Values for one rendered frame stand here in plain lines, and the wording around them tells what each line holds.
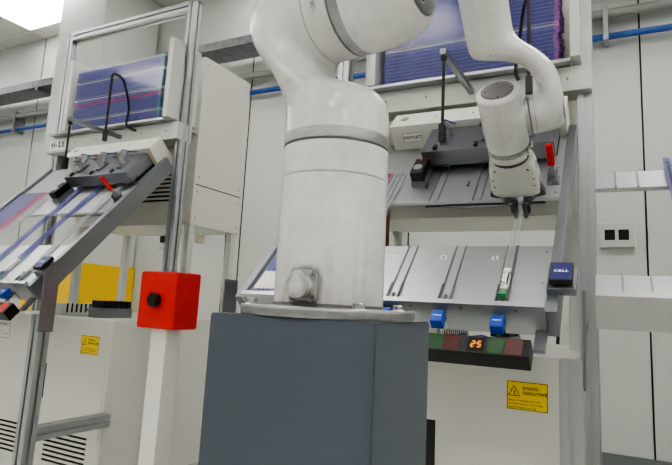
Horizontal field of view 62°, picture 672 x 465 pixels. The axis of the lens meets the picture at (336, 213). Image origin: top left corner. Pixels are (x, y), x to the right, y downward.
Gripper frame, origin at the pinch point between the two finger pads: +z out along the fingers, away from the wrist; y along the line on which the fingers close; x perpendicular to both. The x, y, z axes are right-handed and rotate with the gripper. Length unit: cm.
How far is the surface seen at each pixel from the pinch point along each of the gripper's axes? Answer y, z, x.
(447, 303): 9.4, -6.7, 32.2
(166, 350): 94, 16, 36
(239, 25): 226, 40, -242
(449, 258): 12.9, -2.0, 16.9
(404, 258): 23.0, -2.2, 17.2
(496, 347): -0.4, -4.9, 39.9
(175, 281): 91, 3, 22
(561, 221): -9.0, -1.3, 5.8
